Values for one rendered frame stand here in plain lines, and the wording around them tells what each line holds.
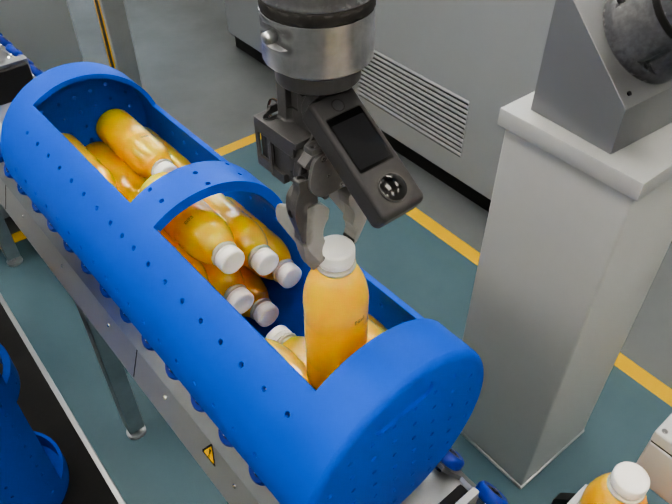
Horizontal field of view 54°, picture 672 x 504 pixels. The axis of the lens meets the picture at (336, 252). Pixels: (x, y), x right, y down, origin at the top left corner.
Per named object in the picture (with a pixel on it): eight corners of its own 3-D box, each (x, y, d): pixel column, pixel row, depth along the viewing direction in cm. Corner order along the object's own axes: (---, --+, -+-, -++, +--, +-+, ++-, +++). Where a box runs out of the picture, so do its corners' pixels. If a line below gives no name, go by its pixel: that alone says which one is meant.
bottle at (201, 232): (187, 187, 105) (255, 249, 95) (155, 219, 104) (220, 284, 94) (162, 162, 99) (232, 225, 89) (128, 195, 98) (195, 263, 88)
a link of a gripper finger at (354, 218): (340, 209, 72) (327, 145, 65) (377, 237, 69) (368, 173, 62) (318, 225, 71) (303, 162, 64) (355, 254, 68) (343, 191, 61)
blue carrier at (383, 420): (163, 159, 142) (123, 36, 121) (476, 436, 93) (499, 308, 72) (36, 224, 130) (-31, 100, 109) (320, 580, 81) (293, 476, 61)
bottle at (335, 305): (294, 372, 80) (286, 259, 67) (336, 339, 83) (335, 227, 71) (336, 407, 76) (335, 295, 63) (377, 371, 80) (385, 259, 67)
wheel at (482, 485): (478, 476, 86) (468, 489, 86) (505, 502, 83) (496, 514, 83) (488, 477, 89) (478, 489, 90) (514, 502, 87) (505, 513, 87)
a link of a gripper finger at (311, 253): (286, 243, 69) (294, 166, 64) (322, 274, 66) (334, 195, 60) (262, 252, 67) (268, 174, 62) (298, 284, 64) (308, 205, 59)
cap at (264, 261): (257, 272, 99) (264, 279, 98) (245, 261, 95) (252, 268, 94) (275, 253, 99) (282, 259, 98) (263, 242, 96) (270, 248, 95)
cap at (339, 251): (308, 261, 67) (308, 248, 66) (335, 242, 69) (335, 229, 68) (335, 280, 65) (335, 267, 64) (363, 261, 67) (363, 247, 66)
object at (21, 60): (43, 113, 162) (23, 54, 151) (50, 120, 160) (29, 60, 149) (2, 127, 157) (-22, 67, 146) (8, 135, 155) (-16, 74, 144)
